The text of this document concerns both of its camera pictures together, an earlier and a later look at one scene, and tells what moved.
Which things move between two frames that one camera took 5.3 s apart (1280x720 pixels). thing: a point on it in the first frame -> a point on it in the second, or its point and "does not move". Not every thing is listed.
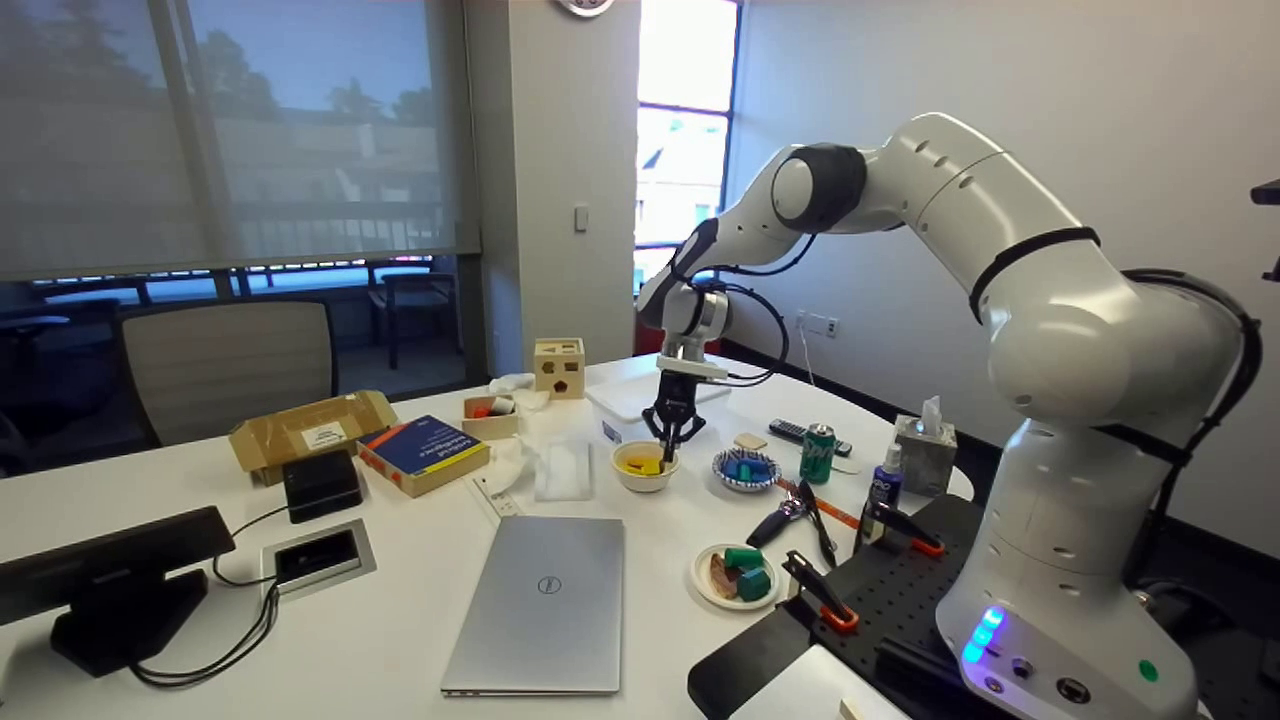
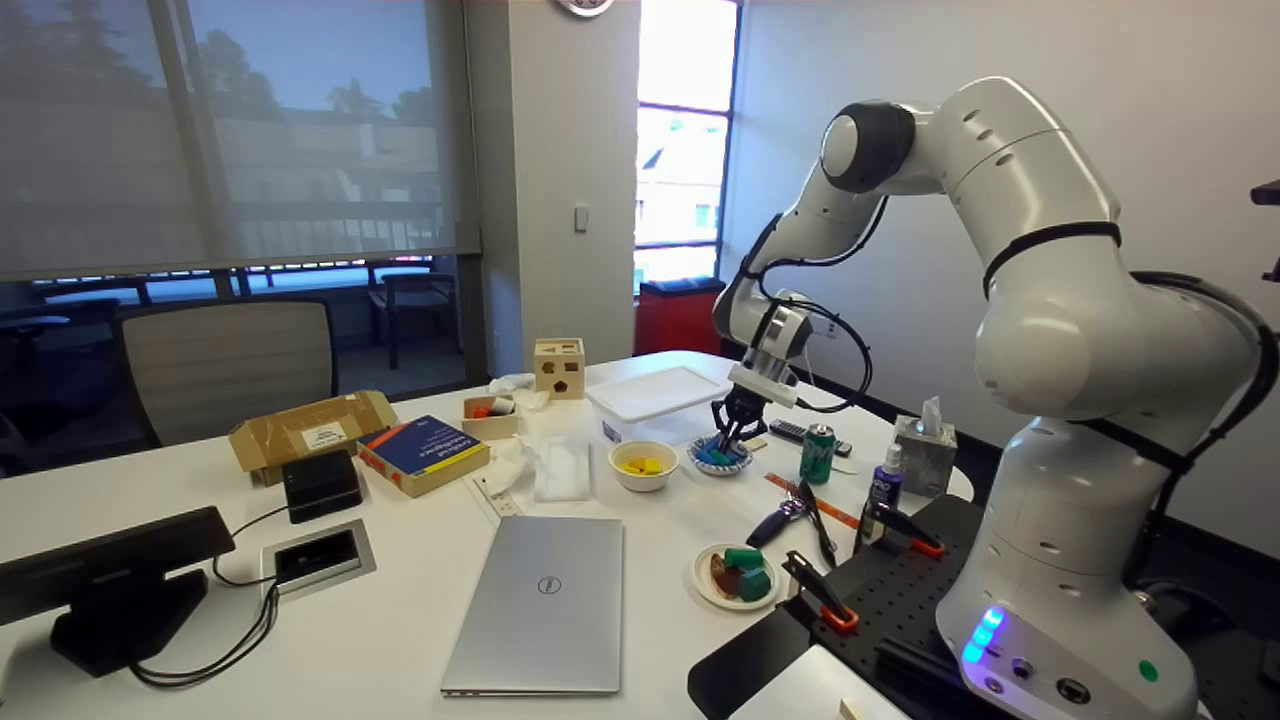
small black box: [323, 484] does not move
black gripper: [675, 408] -> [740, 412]
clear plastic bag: [546, 471] does not move
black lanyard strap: [816, 525] does not move
